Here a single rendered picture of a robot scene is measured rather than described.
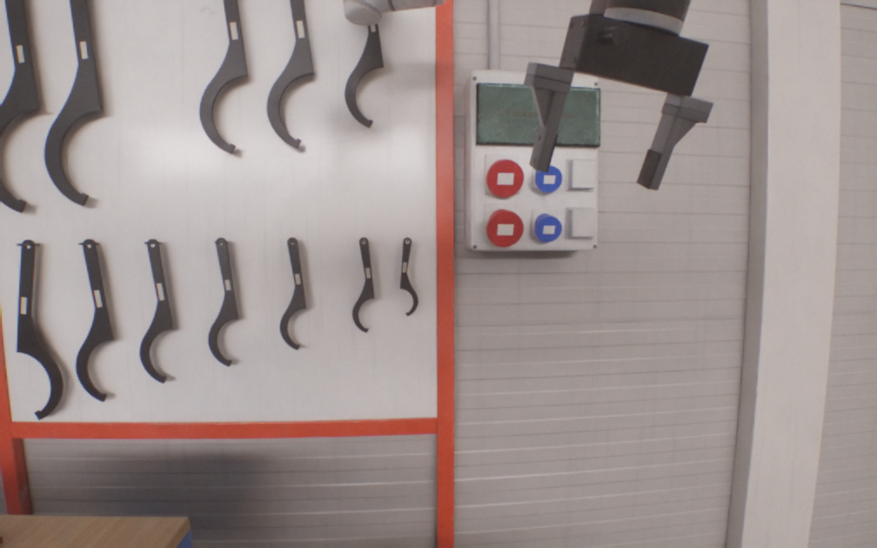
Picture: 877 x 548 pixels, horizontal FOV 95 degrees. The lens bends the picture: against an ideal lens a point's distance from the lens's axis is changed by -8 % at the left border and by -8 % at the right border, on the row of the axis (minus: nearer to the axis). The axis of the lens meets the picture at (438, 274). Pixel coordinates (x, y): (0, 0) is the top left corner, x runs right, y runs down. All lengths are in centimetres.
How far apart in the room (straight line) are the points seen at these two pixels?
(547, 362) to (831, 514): 141
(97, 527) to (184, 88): 116
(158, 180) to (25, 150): 43
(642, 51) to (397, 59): 106
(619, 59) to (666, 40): 5
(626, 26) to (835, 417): 198
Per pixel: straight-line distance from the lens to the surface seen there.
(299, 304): 136
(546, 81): 46
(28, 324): 175
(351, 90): 139
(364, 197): 136
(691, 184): 171
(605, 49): 47
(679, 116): 53
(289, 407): 149
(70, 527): 107
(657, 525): 196
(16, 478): 199
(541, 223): 125
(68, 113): 168
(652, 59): 49
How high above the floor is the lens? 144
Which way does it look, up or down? 4 degrees down
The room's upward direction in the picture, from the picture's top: straight up
